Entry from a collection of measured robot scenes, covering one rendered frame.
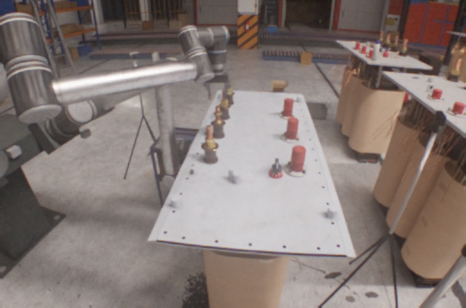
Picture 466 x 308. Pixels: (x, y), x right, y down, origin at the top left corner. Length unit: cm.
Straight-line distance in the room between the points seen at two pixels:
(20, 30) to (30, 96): 24
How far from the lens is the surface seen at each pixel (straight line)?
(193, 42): 131
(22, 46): 107
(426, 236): 248
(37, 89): 100
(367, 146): 401
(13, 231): 317
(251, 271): 143
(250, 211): 114
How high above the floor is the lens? 217
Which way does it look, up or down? 29 degrees down
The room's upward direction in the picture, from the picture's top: straight up
